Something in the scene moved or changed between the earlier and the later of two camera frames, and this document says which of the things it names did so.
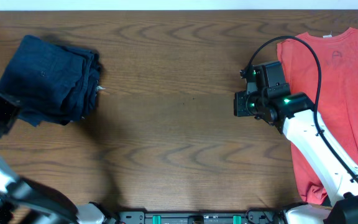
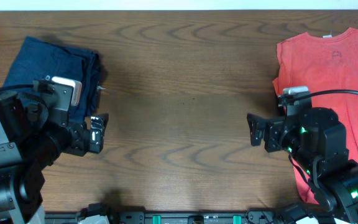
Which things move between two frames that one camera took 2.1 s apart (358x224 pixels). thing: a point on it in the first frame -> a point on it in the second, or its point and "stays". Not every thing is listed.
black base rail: x=254 y=217 stays
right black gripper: x=240 y=101 -> x=260 y=131
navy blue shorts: x=52 y=83 stays
